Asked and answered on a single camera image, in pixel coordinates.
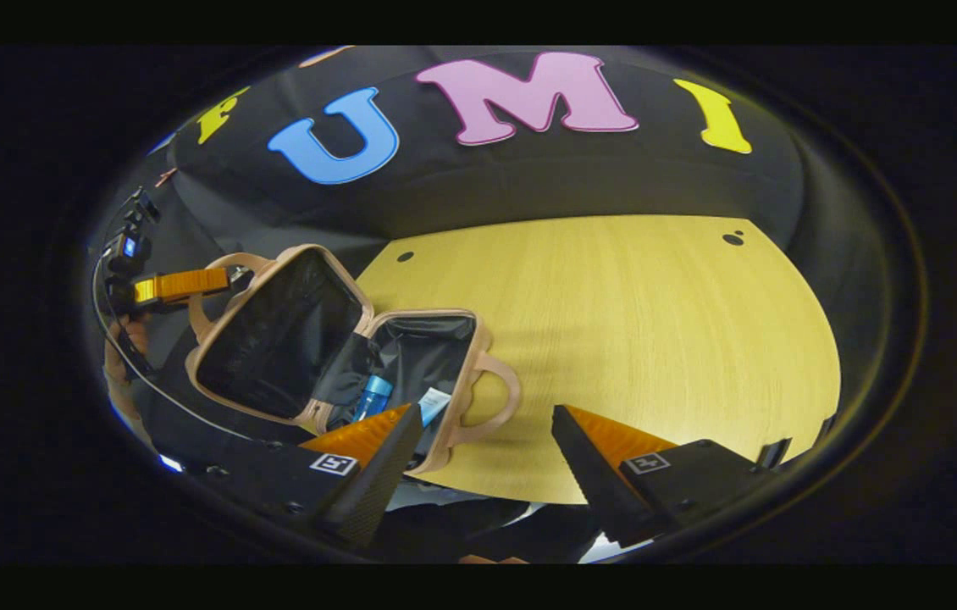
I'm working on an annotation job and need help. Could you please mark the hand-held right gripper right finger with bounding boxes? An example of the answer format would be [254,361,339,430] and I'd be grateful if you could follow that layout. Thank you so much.
[550,404,793,550]

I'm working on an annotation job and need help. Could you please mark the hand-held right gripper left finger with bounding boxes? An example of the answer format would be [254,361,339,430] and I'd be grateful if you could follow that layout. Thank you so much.
[189,403,426,550]

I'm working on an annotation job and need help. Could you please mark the teal bottle with blue cap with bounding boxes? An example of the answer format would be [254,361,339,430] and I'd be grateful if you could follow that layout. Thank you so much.
[351,374,396,423]

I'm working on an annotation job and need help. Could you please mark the white and blue cream tube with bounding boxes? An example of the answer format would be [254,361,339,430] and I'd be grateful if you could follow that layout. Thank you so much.
[417,386,453,430]

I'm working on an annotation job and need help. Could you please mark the black backdrop cloth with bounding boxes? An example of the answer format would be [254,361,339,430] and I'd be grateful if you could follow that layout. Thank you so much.
[85,46,890,475]

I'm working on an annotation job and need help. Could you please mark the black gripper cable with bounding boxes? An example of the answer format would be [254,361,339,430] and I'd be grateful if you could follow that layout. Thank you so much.
[91,250,263,443]

